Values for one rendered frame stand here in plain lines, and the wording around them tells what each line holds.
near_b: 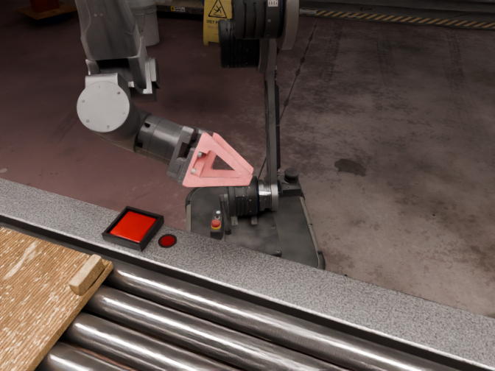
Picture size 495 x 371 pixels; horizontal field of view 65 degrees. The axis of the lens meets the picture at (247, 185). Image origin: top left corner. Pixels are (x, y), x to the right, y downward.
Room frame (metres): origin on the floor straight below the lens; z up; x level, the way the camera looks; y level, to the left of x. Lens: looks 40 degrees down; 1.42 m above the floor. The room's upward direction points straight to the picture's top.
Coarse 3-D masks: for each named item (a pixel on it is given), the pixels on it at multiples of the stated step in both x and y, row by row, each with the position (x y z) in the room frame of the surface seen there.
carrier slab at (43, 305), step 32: (0, 256) 0.40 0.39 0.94; (32, 256) 0.40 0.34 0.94; (64, 256) 0.40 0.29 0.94; (0, 288) 0.34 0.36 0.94; (32, 288) 0.34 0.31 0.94; (64, 288) 0.34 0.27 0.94; (96, 288) 0.35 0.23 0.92; (0, 320) 0.29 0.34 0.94; (32, 320) 0.29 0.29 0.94; (64, 320) 0.29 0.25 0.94; (0, 352) 0.25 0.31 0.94; (32, 352) 0.25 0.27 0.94
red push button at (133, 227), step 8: (128, 216) 0.50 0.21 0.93; (136, 216) 0.50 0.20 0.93; (144, 216) 0.50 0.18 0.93; (120, 224) 0.48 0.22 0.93; (128, 224) 0.48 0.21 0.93; (136, 224) 0.48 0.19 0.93; (144, 224) 0.48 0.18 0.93; (152, 224) 0.48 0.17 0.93; (112, 232) 0.46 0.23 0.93; (120, 232) 0.46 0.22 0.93; (128, 232) 0.46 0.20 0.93; (136, 232) 0.46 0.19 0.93; (144, 232) 0.46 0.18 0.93; (136, 240) 0.44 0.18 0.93
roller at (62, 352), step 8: (56, 344) 0.27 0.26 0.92; (64, 344) 0.27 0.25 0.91; (48, 352) 0.26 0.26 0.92; (56, 352) 0.26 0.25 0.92; (64, 352) 0.26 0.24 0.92; (72, 352) 0.26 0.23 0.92; (80, 352) 0.26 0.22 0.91; (48, 360) 0.25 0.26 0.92; (56, 360) 0.25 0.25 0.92; (64, 360) 0.25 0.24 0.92; (72, 360) 0.25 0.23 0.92; (80, 360) 0.25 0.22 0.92; (88, 360) 0.25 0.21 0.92; (96, 360) 0.25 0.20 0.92; (104, 360) 0.25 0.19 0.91; (40, 368) 0.24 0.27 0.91; (48, 368) 0.24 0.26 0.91; (56, 368) 0.24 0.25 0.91; (64, 368) 0.24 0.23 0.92; (72, 368) 0.24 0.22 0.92; (80, 368) 0.23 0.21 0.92; (88, 368) 0.23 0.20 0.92; (96, 368) 0.23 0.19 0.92; (104, 368) 0.24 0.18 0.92; (112, 368) 0.24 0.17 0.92; (120, 368) 0.24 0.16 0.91
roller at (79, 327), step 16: (80, 320) 0.30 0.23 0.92; (96, 320) 0.30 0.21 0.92; (64, 336) 0.29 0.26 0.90; (80, 336) 0.28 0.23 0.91; (96, 336) 0.28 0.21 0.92; (112, 336) 0.28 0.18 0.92; (128, 336) 0.28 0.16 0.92; (144, 336) 0.28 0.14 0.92; (112, 352) 0.26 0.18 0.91; (128, 352) 0.26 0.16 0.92; (144, 352) 0.26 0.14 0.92; (160, 352) 0.26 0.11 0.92; (176, 352) 0.26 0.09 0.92; (144, 368) 0.24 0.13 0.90; (160, 368) 0.24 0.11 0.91; (176, 368) 0.24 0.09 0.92; (192, 368) 0.23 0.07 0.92; (208, 368) 0.23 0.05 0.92; (224, 368) 0.24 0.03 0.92
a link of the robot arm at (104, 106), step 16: (96, 80) 0.40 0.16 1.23; (112, 80) 0.40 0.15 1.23; (80, 96) 0.39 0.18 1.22; (96, 96) 0.39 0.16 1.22; (112, 96) 0.39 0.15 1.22; (128, 96) 0.40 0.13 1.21; (144, 96) 0.48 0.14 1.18; (80, 112) 0.38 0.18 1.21; (96, 112) 0.38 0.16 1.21; (112, 112) 0.38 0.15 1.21; (128, 112) 0.38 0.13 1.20; (96, 128) 0.37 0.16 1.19; (112, 128) 0.37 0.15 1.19; (128, 128) 0.39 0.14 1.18
